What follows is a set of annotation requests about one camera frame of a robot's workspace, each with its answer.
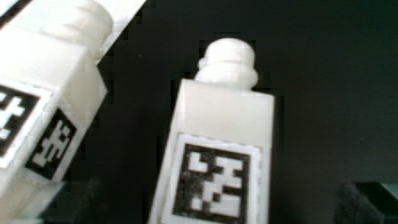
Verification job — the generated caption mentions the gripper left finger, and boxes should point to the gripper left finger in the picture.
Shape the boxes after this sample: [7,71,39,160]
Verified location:
[36,179,101,224]

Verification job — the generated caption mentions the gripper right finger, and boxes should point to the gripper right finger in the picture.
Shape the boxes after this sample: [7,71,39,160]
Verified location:
[334,182,398,224]

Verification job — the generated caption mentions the white table leg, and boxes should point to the white table leg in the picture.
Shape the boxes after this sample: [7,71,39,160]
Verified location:
[148,38,274,224]
[0,0,148,224]

